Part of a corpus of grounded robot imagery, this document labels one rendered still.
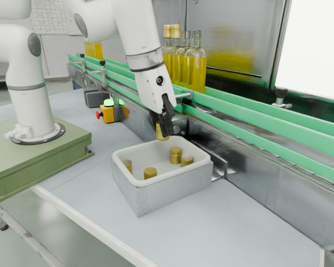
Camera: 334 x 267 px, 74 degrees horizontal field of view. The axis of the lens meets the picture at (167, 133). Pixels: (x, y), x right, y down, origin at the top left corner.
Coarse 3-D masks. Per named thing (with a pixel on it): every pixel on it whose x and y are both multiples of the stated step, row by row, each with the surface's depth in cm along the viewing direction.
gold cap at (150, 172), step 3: (147, 168) 57; (150, 168) 57; (153, 168) 57; (144, 171) 56; (147, 171) 56; (150, 171) 56; (153, 171) 56; (156, 171) 56; (144, 174) 56; (147, 174) 55; (150, 174) 55; (153, 174) 55; (156, 174) 56; (144, 177) 56; (147, 177) 55; (150, 177) 55
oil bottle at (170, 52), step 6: (168, 48) 80; (174, 48) 77; (168, 54) 80; (174, 54) 77; (168, 60) 81; (174, 60) 78; (168, 66) 81; (174, 66) 79; (168, 72) 82; (174, 72) 80; (174, 78) 81
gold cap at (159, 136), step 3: (159, 120) 55; (156, 123) 54; (156, 126) 54; (159, 126) 53; (156, 129) 55; (159, 129) 54; (156, 132) 55; (159, 132) 54; (156, 135) 55; (159, 135) 54; (156, 138) 55; (159, 138) 55; (162, 138) 54; (165, 138) 55; (168, 138) 55
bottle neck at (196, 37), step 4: (192, 32) 68; (196, 32) 67; (200, 32) 68; (192, 36) 69; (196, 36) 68; (200, 36) 68; (192, 40) 69; (196, 40) 68; (200, 40) 69; (192, 44) 69; (196, 44) 69
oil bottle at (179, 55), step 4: (180, 48) 74; (184, 48) 73; (188, 48) 73; (176, 52) 76; (180, 52) 74; (184, 52) 73; (176, 56) 76; (180, 56) 74; (176, 60) 77; (180, 60) 75; (176, 64) 78; (180, 64) 75; (176, 68) 78; (180, 68) 76; (176, 72) 79; (180, 72) 76; (176, 76) 79; (180, 76) 77; (176, 80) 80; (180, 80) 77; (176, 84) 80; (180, 84) 78
